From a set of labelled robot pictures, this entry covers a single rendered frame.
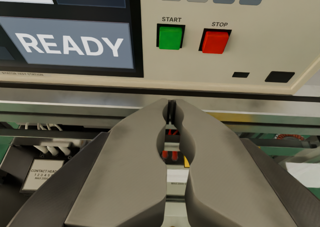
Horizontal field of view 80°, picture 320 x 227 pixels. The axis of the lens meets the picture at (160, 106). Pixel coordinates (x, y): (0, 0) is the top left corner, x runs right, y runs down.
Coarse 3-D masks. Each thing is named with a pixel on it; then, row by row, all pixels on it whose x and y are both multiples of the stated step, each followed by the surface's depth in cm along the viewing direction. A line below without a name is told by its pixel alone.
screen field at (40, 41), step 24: (0, 24) 16; (24, 24) 16; (48, 24) 16; (72, 24) 15; (96, 24) 15; (120, 24) 15; (24, 48) 18; (48, 48) 18; (72, 48) 17; (96, 48) 17; (120, 48) 17
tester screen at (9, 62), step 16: (128, 0) 14; (16, 16) 15; (32, 16) 15; (48, 16) 15; (64, 16) 15; (80, 16) 15; (96, 16) 15; (112, 16) 15; (128, 16) 15; (0, 32) 16; (16, 48) 18; (0, 64) 19; (16, 64) 19; (32, 64) 19; (48, 64) 19
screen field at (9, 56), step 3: (0, 48) 18; (3, 48) 18; (0, 51) 18; (3, 51) 18; (6, 51) 18; (0, 54) 18; (3, 54) 18; (6, 54) 18; (9, 54) 18; (0, 57) 19; (3, 57) 19; (6, 57) 19; (9, 57) 19; (12, 57) 19
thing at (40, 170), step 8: (64, 128) 42; (72, 128) 42; (80, 128) 42; (72, 152) 39; (32, 160) 36; (40, 160) 36; (48, 160) 36; (56, 160) 36; (64, 160) 36; (32, 168) 35; (40, 168) 35; (48, 168) 35; (56, 168) 35; (32, 176) 34; (40, 176) 34; (48, 176) 34; (24, 184) 34; (32, 184) 34; (40, 184) 34; (24, 192) 33; (32, 192) 33
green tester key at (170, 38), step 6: (162, 30) 15; (168, 30) 15; (174, 30) 15; (180, 30) 15; (162, 36) 16; (168, 36) 15; (174, 36) 15; (180, 36) 15; (162, 42) 16; (168, 42) 16; (174, 42) 16; (162, 48) 16; (168, 48) 16; (174, 48) 16
